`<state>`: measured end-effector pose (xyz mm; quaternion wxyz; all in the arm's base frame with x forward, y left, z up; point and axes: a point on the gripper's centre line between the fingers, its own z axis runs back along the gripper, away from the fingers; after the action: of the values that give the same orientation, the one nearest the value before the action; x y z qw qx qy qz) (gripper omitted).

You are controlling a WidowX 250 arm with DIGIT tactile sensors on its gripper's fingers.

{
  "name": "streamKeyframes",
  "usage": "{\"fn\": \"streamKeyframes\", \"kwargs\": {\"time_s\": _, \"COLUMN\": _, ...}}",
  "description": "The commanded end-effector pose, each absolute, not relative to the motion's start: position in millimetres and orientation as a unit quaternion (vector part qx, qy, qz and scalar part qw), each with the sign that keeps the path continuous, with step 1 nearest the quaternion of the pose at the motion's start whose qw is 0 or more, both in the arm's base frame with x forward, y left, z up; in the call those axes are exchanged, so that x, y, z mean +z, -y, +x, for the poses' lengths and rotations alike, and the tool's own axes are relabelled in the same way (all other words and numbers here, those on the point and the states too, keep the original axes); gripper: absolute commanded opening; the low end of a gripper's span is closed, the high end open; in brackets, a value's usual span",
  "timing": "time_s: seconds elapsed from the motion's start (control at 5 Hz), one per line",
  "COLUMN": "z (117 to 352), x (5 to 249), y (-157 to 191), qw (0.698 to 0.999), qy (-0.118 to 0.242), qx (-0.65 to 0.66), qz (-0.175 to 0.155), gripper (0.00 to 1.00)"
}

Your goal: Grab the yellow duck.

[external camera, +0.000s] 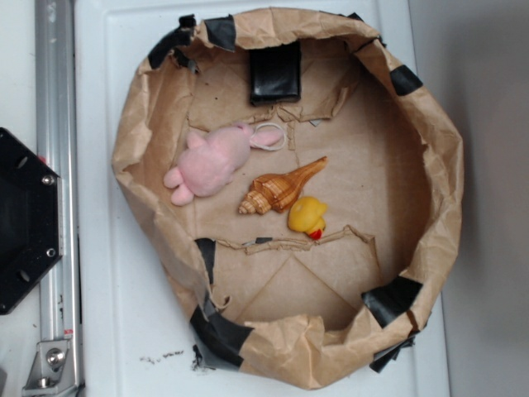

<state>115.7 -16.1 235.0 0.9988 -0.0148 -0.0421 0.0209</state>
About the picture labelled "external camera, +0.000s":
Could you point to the brown striped conch shell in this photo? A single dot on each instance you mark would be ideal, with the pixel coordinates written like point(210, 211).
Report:
point(278, 192)

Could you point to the pink plush bunny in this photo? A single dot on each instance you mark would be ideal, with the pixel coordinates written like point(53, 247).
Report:
point(211, 159)

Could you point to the brown paper bag bowl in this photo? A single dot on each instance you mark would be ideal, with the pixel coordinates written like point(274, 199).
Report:
point(264, 299)

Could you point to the metal corner bracket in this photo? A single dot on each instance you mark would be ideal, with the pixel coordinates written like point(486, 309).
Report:
point(52, 371)

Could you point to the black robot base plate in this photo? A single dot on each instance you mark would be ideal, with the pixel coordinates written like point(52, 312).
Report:
point(30, 220)

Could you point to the yellow rubber duck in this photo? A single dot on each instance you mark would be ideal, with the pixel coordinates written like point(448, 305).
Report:
point(306, 216)

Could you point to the aluminium extrusion rail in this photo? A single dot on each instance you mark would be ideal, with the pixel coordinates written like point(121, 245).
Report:
point(60, 292)

